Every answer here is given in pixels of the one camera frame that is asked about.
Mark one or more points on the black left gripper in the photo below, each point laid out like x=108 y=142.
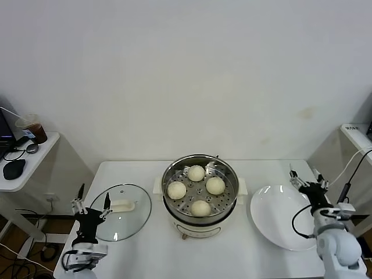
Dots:
x=87 y=223

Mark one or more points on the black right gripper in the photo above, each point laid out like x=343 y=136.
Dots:
x=318 y=197

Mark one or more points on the white steamed baozi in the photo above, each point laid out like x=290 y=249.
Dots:
x=201 y=208
x=195 y=173
x=215 y=186
x=176 y=190

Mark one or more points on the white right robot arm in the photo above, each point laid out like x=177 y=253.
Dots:
x=337 y=247

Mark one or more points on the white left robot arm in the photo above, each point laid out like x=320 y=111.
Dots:
x=100 y=249

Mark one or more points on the stainless steel steamer basket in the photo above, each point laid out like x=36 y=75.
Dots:
x=229 y=191

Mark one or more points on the white round plate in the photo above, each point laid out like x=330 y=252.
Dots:
x=273 y=215

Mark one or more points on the white side table with label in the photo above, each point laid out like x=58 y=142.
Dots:
x=357 y=139

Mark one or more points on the white side table with laptop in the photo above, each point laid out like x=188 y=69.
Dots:
x=43 y=157

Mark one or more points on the black computer mouse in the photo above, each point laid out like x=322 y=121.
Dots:
x=14 y=170

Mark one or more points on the plastic iced coffee cup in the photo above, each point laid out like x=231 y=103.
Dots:
x=39 y=132

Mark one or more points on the cream electric cooking pot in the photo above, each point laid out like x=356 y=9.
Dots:
x=197 y=229

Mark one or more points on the black laptop computer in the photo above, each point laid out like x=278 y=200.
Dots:
x=5 y=128

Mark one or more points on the white wall power outlet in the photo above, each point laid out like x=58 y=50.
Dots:
x=52 y=197

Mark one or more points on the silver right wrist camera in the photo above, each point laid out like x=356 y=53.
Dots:
x=340 y=210

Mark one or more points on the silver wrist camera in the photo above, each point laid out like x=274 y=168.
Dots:
x=340 y=210
x=78 y=260

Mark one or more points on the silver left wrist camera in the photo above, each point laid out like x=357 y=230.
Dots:
x=78 y=260

